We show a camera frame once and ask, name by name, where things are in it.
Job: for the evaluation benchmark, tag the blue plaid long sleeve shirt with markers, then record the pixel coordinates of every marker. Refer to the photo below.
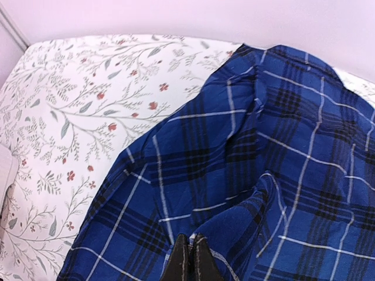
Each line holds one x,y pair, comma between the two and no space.
273,162

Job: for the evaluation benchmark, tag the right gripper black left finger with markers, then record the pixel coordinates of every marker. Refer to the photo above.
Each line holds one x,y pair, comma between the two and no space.
178,265

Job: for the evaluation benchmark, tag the white plastic bin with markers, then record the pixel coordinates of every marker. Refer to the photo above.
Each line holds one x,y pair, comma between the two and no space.
9,170

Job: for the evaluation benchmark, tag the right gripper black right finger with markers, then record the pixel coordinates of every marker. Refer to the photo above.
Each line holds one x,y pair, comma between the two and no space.
202,263

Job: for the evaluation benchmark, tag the floral patterned table cloth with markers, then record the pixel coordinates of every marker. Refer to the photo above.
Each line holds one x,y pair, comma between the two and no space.
69,108

